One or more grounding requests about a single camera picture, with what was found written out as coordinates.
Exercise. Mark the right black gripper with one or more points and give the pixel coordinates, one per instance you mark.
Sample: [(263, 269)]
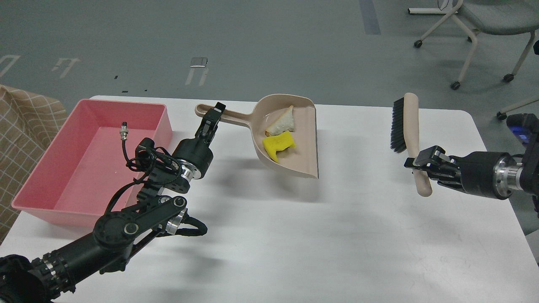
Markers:
[(477, 173)]

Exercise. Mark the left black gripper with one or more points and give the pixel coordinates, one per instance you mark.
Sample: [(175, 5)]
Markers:
[(196, 151)]

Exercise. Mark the beige hand brush black bristles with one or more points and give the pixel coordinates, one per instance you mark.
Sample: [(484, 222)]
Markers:
[(405, 125)]

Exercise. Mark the yellow sponge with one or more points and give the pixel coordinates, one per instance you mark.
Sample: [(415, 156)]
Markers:
[(275, 144)]

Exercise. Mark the beige plastic dustpan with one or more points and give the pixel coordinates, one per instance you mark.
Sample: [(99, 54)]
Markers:
[(301, 161)]

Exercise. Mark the bread slice piece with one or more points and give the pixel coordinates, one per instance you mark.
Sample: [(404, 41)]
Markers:
[(284, 123)]

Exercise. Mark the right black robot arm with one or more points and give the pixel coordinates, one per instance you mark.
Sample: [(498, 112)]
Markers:
[(524, 175)]

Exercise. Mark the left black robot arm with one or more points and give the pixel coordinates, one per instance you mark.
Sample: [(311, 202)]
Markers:
[(151, 206)]

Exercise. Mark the pink plastic bin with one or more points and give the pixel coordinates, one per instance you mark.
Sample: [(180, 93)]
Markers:
[(84, 165)]

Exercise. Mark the metal floor plate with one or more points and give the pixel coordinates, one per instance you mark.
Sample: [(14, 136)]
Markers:
[(198, 62)]

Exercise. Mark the person dark sleeve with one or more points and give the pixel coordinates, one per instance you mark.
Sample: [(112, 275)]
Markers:
[(536, 48)]

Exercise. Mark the grey office chair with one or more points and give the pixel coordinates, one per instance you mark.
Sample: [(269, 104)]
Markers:
[(492, 17)]

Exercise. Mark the beige checkered cloth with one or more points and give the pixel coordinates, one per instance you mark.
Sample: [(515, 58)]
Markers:
[(28, 124)]

